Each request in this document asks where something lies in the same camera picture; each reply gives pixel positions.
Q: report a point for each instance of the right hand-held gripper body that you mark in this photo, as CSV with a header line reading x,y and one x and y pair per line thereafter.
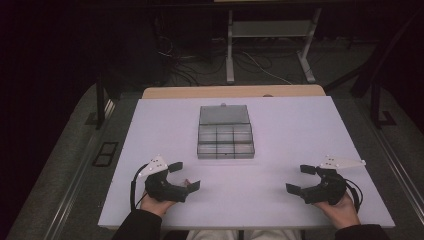
x,y
328,191

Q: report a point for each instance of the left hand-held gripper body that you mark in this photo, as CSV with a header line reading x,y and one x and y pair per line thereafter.
x,y
163,191

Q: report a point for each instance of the person's left hand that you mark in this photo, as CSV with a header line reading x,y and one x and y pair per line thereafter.
x,y
156,206

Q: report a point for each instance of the person's right hand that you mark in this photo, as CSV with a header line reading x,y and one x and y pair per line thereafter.
x,y
341,213

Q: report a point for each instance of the clear plastic compartment box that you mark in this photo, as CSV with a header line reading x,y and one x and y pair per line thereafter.
x,y
225,133

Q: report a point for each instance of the black metal stand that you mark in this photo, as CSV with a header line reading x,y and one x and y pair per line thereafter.
x,y
376,106
100,100

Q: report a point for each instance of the wooden table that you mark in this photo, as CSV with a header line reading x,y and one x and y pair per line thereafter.
x,y
233,91

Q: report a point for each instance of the white metal stand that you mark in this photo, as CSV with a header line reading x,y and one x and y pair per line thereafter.
x,y
230,50

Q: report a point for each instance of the black floor socket frame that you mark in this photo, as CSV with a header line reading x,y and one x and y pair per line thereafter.
x,y
105,154

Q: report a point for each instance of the metal floor rail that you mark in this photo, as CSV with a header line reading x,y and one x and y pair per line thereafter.
x,y
396,156
76,173

